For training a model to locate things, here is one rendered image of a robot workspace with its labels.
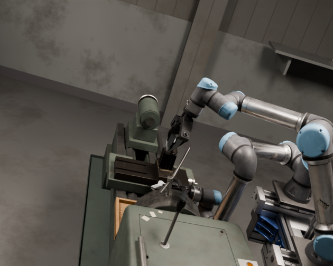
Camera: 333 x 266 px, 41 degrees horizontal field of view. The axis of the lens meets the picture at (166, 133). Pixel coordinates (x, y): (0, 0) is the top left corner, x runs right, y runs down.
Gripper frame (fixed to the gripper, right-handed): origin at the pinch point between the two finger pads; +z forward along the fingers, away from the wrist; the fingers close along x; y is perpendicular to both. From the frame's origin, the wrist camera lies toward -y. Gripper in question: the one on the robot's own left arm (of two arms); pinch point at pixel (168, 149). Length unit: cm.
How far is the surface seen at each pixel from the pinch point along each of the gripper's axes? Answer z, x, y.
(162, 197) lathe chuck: 13.5, -2.8, -17.4
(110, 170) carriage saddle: 47, 6, 46
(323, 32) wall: -75, -201, 327
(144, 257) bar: 11, 9, -61
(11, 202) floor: 151, 41, 122
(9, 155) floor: 155, 58, 189
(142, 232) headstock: 13.2, 8.2, -46.1
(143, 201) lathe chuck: 20.1, 2.5, -15.2
